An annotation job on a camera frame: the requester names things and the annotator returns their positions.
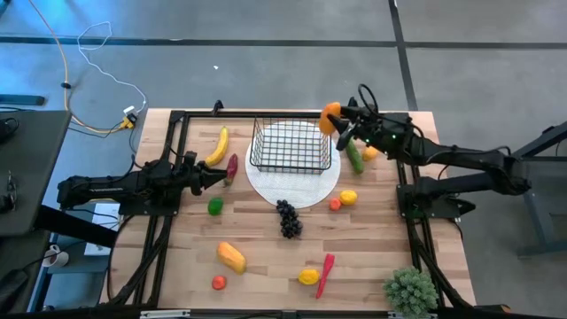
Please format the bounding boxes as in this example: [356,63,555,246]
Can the yellow toy banana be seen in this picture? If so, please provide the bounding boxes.
[204,126,230,168]

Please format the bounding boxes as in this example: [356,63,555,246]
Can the yellow cable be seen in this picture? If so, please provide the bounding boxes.
[27,0,134,135]

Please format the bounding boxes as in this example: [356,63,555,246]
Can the white paper sheet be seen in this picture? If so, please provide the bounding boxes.
[83,202,121,257]

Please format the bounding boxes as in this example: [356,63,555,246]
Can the black aluminium table frame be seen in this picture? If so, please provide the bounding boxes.
[105,109,475,311]

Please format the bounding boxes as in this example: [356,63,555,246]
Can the green artificial plant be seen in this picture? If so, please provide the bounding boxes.
[383,265,439,319]

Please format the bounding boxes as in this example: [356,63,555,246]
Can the red toy chili pepper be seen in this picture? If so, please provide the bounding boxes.
[315,253,337,300]

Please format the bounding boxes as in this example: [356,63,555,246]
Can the black wire basket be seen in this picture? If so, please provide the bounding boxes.
[249,116,333,175]

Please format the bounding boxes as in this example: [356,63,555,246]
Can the white mug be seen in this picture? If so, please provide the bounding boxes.
[42,244,71,268]

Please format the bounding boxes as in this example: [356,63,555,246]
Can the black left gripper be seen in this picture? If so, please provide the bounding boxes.
[178,159,241,197]

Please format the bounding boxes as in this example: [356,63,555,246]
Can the dark purple toy grapes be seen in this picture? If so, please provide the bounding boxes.
[276,198,304,240]

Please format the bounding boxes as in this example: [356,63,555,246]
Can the green toy cucumber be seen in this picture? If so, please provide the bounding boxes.
[344,136,365,175]

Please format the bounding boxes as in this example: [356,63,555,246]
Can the white cable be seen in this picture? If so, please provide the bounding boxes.
[77,20,148,115]

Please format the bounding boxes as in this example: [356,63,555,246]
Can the silver aluminium bracket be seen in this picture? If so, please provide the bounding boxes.
[140,309,191,319]
[387,311,438,319]

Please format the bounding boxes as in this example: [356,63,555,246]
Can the green toy lime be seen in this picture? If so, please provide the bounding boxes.
[206,197,225,217]

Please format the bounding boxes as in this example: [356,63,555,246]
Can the purple-red toy sweet potato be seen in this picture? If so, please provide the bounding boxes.
[223,152,239,187]

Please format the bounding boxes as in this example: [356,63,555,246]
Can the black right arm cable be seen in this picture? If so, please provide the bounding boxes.
[356,82,381,117]

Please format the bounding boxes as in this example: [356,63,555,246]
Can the dark grey side table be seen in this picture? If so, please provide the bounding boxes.
[0,110,72,238]

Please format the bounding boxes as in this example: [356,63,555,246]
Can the yellow toy mango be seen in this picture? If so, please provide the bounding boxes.
[215,241,248,276]

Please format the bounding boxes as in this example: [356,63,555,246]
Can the grey metal table stand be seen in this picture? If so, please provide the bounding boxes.
[486,119,567,258]

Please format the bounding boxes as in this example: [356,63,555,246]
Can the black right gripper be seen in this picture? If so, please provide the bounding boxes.
[326,105,393,152]

